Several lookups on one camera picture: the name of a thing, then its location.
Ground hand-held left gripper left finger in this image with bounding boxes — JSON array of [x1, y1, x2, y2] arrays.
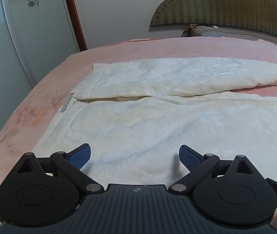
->
[[18, 143, 105, 195]]

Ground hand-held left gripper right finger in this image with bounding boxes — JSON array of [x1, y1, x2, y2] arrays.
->
[[169, 144, 253, 195]]

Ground white pants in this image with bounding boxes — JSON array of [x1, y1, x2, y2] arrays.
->
[[32, 57, 277, 186]]

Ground pink bed blanket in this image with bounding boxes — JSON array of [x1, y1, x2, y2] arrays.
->
[[0, 37, 277, 234]]

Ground grey pillow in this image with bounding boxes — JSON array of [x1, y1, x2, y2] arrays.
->
[[180, 23, 277, 54]]

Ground frosted wardrobe door flower decals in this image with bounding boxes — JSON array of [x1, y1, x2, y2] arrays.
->
[[0, 0, 81, 88]]

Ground green padded headboard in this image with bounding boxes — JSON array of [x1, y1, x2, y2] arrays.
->
[[149, 0, 277, 42]]

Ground brown wooden door frame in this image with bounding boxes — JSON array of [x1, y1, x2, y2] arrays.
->
[[61, 0, 88, 51]]

